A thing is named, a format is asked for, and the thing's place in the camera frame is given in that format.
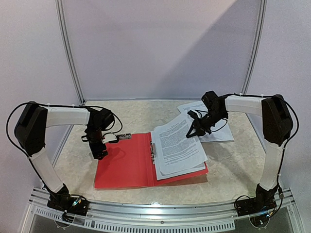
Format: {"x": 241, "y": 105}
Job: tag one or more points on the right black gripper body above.
{"x": 200, "y": 125}

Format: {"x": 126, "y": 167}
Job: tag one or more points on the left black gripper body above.
{"x": 93, "y": 139}

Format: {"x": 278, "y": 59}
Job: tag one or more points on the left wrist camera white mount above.
{"x": 110, "y": 138}

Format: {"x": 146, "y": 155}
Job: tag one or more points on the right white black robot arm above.
{"x": 277, "y": 125}

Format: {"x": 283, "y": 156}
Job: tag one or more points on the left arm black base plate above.
{"x": 72, "y": 204}

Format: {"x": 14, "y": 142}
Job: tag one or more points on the left aluminium frame post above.
{"x": 68, "y": 51}

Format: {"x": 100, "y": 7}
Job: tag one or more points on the red file folder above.
{"x": 129, "y": 165}

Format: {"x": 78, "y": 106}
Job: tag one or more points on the aluminium frame post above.
{"x": 255, "y": 46}
{"x": 68, "y": 51}

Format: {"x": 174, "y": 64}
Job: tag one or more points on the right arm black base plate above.
{"x": 249, "y": 206}

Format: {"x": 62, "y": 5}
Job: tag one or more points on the stack of printed papers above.
{"x": 220, "y": 133}

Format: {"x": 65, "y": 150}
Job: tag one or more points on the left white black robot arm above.
{"x": 30, "y": 132}

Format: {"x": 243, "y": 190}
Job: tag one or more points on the printed paper sheet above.
{"x": 161, "y": 176}
{"x": 174, "y": 151}

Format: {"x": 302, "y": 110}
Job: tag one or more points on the metal clip top of folder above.
{"x": 124, "y": 136}

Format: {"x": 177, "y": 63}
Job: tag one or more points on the metal clip folder spine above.
{"x": 153, "y": 152}

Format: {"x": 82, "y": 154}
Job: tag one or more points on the right aluminium frame post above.
{"x": 255, "y": 46}

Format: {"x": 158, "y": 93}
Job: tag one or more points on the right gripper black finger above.
{"x": 193, "y": 130}
{"x": 201, "y": 132}

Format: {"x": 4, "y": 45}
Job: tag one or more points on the aluminium front rail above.
{"x": 112, "y": 217}

